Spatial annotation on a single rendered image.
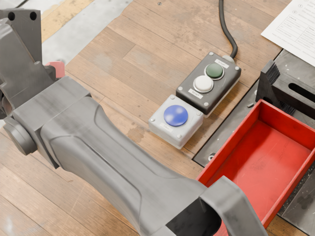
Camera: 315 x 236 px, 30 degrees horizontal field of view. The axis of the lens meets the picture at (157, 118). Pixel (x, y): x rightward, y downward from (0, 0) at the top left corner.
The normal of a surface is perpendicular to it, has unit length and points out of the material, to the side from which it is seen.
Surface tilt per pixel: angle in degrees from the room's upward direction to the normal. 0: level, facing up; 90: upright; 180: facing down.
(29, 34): 51
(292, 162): 0
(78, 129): 19
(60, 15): 0
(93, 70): 0
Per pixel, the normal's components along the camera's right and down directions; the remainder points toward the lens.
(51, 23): -0.04, -0.52
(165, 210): -0.24, -0.69
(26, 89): 0.48, 0.17
